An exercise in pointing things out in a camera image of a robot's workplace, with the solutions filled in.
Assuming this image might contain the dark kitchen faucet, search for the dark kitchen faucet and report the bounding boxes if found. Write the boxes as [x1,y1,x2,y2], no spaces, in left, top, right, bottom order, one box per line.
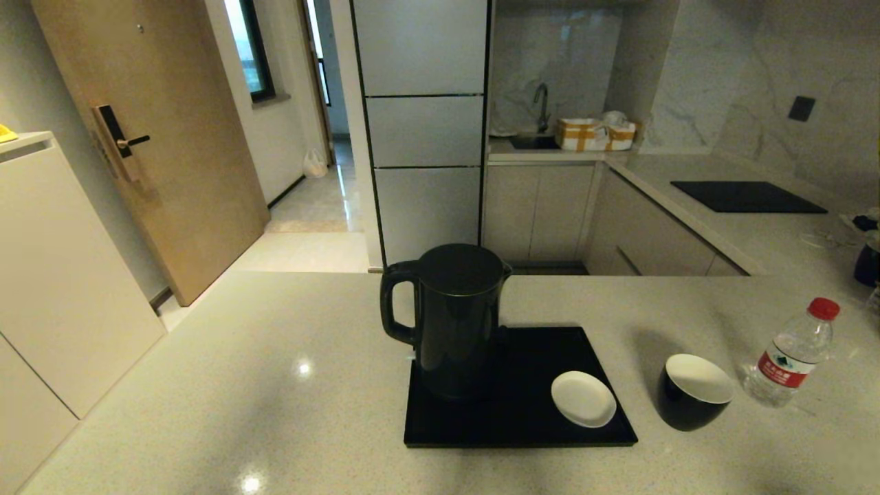
[533,83,551,134]

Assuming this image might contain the yellow checked cloth box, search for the yellow checked cloth box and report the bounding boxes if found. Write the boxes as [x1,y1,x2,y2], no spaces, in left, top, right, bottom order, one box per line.
[604,111,641,151]
[555,118,609,152]

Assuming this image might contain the white side cabinet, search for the white side cabinet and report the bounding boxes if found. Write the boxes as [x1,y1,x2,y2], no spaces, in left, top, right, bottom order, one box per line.
[0,133,168,495]

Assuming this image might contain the tall grey refrigerator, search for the tall grey refrigerator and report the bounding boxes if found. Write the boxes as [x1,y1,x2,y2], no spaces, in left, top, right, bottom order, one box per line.
[351,0,490,269]

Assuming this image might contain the beige kitchen base cabinets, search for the beige kitchen base cabinets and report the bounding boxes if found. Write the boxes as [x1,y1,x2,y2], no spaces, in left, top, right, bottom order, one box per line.
[481,162,750,277]

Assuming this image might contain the black rectangular tray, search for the black rectangular tray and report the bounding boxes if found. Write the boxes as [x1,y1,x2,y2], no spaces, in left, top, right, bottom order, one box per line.
[404,327,639,449]

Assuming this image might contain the black door lock handle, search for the black door lock handle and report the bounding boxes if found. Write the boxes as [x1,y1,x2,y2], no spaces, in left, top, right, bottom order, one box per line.
[93,105,152,183]

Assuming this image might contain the clear bottle red cap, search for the clear bottle red cap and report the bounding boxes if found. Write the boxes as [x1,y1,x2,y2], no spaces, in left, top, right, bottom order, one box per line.
[741,297,841,409]

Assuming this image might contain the white saucer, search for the white saucer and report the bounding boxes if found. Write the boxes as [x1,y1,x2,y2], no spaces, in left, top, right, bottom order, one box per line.
[551,371,617,429]

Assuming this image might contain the black electric kettle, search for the black electric kettle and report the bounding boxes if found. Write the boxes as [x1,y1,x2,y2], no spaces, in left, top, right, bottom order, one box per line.
[379,244,513,403]

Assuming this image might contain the black induction cooktop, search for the black induction cooktop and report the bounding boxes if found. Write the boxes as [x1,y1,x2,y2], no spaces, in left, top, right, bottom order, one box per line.
[670,181,828,214]

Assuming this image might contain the dark blue jar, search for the dark blue jar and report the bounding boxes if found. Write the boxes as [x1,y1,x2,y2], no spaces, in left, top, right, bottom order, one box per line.
[854,242,880,288]

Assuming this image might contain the black cup white inside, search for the black cup white inside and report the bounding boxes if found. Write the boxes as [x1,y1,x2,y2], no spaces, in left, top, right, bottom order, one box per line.
[657,353,735,432]

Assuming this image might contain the light wooden door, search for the light wooden door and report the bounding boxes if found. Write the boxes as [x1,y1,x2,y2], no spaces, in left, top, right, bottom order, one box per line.
[31,0,271,307]

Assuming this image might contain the dark-framed window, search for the dark-framed window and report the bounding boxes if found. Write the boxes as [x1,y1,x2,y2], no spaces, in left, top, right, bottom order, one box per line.
[224,0,277,105]

